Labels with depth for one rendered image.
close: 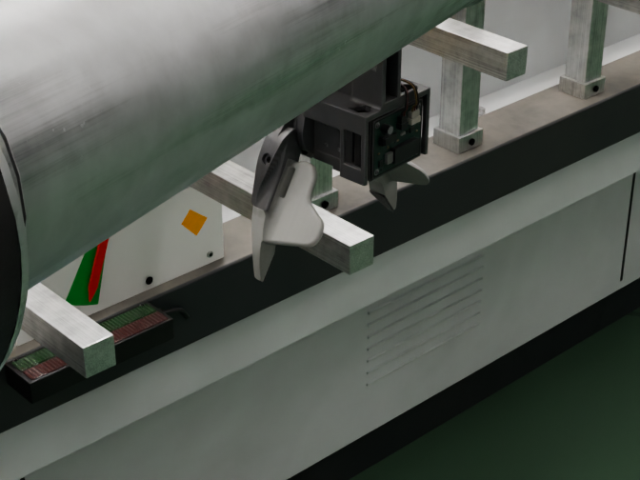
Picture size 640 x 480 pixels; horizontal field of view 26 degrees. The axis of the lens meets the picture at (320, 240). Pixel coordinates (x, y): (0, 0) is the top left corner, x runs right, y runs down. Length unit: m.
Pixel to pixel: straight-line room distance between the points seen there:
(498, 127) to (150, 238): 0.57
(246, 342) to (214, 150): 1.21
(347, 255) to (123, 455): 0.74
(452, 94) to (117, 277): 0.52
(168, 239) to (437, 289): 0.83
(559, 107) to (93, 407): 0.76
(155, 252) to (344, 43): 0.96
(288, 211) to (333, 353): 1.11
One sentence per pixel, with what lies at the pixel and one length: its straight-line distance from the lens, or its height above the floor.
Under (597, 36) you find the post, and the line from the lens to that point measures 1.91.
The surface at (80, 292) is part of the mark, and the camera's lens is 1.41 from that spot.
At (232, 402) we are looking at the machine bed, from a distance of 1.98.
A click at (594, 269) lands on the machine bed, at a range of 2.56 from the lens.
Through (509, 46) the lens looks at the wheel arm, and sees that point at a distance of 1.38.
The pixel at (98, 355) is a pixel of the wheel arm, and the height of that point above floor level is 0.83.
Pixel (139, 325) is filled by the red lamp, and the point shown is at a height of 0.70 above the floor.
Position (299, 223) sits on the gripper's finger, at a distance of 0.98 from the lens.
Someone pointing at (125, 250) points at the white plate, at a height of 0.76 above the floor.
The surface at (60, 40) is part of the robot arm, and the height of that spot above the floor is 1.33.
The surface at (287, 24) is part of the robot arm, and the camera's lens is 0.47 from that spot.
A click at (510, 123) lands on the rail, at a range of 1.84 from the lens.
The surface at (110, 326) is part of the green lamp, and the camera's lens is 1.41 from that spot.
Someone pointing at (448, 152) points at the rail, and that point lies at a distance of 1.75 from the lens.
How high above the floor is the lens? 1.46
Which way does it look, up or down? 30 degrees down
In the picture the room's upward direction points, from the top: straight up
